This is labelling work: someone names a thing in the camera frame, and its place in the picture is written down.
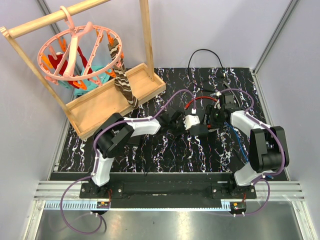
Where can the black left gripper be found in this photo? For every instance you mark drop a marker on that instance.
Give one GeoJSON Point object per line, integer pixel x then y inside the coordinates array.
{"type": "Point", "coordinates": [183, 128]}

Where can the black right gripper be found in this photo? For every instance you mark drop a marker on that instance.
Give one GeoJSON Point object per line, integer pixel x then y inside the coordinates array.
{"type": "Point", "coordinates": [209, 110]}

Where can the black power adapter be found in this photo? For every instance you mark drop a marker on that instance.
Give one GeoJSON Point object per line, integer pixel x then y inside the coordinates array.
{"type": "Point", "coordinates": [136, 156]}

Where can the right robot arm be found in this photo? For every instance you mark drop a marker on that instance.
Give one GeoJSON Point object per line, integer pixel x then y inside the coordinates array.
{"type": "Point", "coordinates": [268, 151]}

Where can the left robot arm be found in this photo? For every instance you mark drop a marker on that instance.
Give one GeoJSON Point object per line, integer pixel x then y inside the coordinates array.
{"type": "Point", "coordinates": [117, 132]}

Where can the wooden drying rack stand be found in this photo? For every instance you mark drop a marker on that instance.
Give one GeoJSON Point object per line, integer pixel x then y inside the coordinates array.
{"type": "Point", "coordinates": [88, 109]}

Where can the brown striped sock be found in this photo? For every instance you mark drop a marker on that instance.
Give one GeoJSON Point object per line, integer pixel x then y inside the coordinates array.
{"type": "Point", "coordinates": [121, 81]}

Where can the red sock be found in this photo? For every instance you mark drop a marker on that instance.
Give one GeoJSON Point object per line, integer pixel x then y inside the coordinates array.
{"type": "Point", "coordinates": [64, 68]}

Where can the pink round clip hanger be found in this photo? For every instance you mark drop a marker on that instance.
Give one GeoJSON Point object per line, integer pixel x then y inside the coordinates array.
{"type": "Point", "coordinates": [68, 43]}

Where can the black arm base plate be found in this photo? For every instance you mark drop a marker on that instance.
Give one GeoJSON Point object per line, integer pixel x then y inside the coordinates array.
{"type": "Point", "coordinates": [164, 195]}

